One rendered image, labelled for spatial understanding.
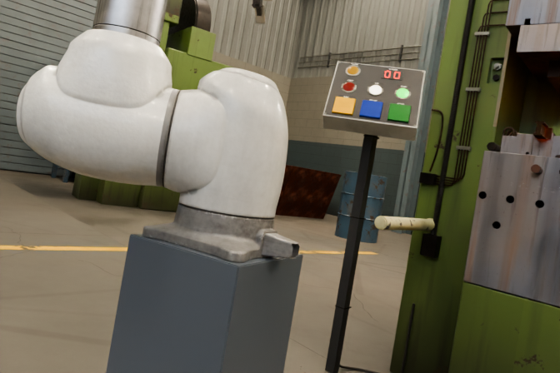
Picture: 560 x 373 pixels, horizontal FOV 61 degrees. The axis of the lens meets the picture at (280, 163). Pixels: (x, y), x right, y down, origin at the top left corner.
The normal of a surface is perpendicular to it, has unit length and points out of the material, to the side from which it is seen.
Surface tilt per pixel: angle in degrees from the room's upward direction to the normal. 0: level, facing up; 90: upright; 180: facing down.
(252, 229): 85
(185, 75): 90
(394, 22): 90
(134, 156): 116
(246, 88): 62
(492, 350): 90
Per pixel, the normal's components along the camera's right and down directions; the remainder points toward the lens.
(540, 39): -0.62, -0.11
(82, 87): 0.00, -0.14
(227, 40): 0.66, 0.10
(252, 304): 0.87, 0.14
